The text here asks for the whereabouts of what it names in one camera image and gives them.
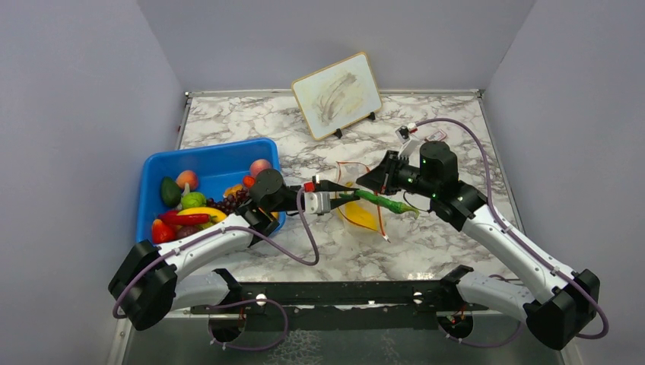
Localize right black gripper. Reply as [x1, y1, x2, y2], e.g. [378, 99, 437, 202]
[357, 151, 438, 198]

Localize single yellow banana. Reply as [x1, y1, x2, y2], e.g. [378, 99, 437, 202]
[178, 207, 227, 223]

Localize dark green avocado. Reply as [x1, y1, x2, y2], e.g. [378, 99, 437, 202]
[160, 176, 183, 208]

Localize red chili pepper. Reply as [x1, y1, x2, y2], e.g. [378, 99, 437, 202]
[158, 211, 211, 226]

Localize small red card box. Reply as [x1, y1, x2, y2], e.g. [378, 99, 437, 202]
[424, 129, 448, 141]

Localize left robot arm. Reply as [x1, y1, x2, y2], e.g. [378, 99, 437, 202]
[108, 169, 359, 331]

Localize whiteboard with yellow frame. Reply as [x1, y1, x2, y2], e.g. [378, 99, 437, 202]
[291, 52, 383, 141]

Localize green chili pepper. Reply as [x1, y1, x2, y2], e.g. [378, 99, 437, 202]
[339, 190, 420, 218]

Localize peach at bin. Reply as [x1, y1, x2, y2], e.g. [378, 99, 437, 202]
[249, 159, 273, 178]
[175, 170, 199, 192]

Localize peach at bin back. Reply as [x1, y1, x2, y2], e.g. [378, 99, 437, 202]
[249, 159, 273, 178]

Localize light green vegetable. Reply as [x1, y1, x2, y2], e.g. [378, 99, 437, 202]
[180, 192, 207, 210]

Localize purple grapes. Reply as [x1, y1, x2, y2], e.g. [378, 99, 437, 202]
[206, 187, 249, 214]

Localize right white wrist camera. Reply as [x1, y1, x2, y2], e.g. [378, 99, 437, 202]
[396, 122, 421, 159]

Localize blue plastic bin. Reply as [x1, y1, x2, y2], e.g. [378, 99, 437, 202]
[135, 138, 281, 243]

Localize yellow banana bunch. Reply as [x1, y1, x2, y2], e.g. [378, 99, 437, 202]
[340, 200, 379, 231]

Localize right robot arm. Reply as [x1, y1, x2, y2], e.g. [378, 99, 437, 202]
[356, 141, 600, 350]

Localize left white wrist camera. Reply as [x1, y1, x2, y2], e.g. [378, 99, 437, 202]
[303, 182, 332, 215]

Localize peach at bin left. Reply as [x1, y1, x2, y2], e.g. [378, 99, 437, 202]
[175, 170, 199, 192]

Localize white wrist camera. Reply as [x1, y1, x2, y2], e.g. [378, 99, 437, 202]
[303, 182, 332, 215]
[396, 122, 421, 159]

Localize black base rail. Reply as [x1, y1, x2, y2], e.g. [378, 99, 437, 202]
[138, 267, 490, 334]

